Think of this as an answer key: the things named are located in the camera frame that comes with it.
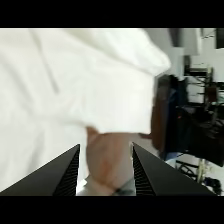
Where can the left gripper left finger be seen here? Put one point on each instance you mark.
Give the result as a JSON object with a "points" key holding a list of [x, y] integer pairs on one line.
{"points": [[55, 178]]}

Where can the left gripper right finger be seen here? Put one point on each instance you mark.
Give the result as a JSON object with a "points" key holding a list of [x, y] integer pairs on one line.
{"points": [[156, 178]]}

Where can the white shirt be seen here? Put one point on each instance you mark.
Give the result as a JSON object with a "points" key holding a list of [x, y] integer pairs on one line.
{"points": [[83, 86]]}

